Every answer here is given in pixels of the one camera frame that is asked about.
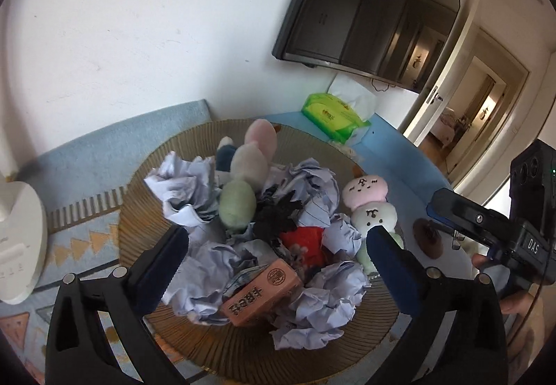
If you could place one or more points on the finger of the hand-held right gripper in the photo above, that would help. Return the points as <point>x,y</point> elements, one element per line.
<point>469,215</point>

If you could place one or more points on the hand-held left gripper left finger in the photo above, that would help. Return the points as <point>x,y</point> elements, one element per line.
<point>163,272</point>

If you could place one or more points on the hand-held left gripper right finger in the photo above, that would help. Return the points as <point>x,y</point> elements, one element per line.
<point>395,276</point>

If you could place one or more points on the dango skewer plush with faces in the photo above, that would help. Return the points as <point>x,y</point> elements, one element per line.
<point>378,218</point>

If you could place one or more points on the pile of papers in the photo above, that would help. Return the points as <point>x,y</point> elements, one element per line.
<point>191,189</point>

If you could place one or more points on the red fries plush toy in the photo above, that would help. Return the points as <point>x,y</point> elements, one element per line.
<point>304,241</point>

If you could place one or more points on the brown brick-shaped box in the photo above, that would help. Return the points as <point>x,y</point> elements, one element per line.
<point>260,293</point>

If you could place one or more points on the black fabric piece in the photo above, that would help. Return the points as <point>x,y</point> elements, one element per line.
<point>278,215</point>

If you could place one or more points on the plain dango skewer plush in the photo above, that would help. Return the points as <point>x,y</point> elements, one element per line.
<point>247,163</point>

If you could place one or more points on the person's right forearm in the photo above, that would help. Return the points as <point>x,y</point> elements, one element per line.
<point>527,341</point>

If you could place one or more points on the person's right hand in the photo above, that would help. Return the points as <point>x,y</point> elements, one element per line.
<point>519,304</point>

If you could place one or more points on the brown round object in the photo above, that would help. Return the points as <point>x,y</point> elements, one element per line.
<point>428,237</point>

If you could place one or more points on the patterned blue tablecloth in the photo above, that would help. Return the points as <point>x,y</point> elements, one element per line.
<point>82,246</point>

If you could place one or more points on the white desk lamp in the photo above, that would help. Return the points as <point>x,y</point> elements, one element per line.
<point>17,237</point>

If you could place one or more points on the white door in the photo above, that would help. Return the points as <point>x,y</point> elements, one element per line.
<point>449,63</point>

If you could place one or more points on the green tissue pack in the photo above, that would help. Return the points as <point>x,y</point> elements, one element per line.
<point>330,113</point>

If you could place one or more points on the black wall television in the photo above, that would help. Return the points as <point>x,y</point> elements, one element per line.
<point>369,11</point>

